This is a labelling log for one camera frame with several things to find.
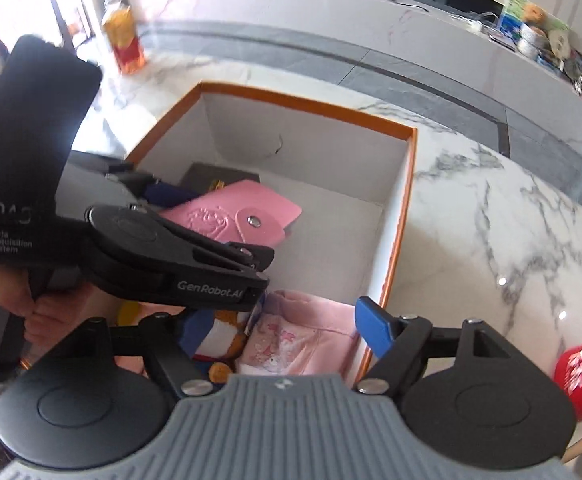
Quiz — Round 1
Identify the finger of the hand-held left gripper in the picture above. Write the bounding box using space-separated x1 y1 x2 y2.
104 167 212 209
158 211 276 274

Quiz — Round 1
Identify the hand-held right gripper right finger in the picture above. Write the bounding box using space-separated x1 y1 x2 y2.
355 296 516 395

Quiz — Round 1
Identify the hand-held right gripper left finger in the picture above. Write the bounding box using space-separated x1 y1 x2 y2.
51 312 214 397

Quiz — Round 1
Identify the yellow tape measure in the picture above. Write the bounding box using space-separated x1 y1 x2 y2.
118 301 144 326

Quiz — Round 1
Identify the black small box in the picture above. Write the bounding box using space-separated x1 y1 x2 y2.
178 161 262 196

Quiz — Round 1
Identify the pink embossed card wallet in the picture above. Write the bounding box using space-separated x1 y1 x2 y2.
158 182 303 251

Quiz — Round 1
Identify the brown white plush toy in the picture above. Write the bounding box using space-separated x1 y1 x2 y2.
176 305 259 386

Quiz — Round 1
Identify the pink fabric pouch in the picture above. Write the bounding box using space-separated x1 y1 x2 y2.
238 290 367 378

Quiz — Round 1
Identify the orange cardboard box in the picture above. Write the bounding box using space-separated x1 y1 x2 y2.
121 81 418 393

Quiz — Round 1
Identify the person's left hand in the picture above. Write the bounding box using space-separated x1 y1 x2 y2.
0 261 122 356

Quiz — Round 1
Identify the yellow red drink bottle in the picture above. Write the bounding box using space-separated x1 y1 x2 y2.
101 0 147 76

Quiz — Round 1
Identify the white marble console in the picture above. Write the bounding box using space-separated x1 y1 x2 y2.
126 0 582 161

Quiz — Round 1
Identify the white power strip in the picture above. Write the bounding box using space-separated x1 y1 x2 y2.
453 12 486 32

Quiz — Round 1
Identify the colourful painting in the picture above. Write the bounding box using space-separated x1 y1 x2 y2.
498 0 572 36

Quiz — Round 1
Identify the round hand fan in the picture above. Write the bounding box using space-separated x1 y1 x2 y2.
546 27 572 57

